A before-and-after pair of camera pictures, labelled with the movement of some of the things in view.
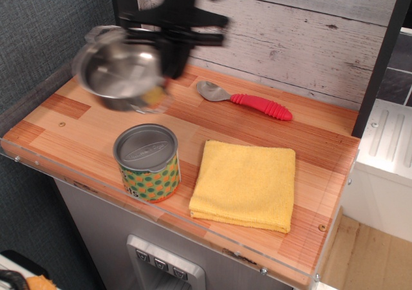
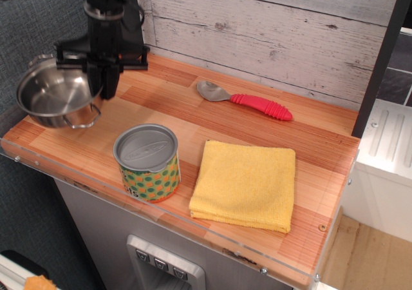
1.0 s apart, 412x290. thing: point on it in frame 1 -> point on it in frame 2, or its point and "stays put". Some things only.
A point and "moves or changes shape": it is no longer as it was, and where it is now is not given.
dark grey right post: x=402 y=6 stays put
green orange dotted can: x=147 y=157 stays put
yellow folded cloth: x=250 y=185 stays put
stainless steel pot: x=110 y=66 moves or changes shape
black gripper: x=176 y=26 -> x=103 y=48
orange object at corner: x=40 y=282 stays put
